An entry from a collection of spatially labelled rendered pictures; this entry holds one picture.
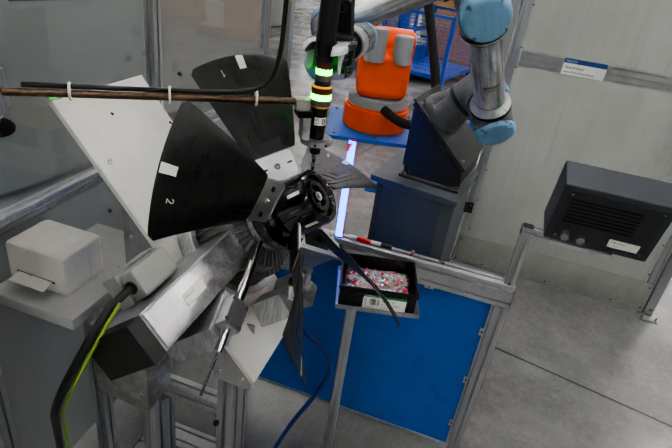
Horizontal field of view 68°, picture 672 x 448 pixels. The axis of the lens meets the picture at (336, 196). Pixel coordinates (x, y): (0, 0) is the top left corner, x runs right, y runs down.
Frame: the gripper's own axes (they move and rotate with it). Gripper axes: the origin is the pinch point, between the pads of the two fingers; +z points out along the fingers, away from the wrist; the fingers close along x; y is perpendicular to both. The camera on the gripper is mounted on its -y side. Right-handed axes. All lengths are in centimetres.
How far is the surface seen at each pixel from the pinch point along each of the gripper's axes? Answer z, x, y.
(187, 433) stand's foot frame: -9, 37, 142
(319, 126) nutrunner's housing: -1.5, -1.1, 16.4
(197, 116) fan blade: 26.1, 11.0, 9.3
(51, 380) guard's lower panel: 12, 70, 110
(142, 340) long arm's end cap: 47, 8, 38
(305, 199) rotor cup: 12.1, -4.2, 26.8
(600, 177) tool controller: -38, -65, 26
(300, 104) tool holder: 0.9, 2.7, 11.8
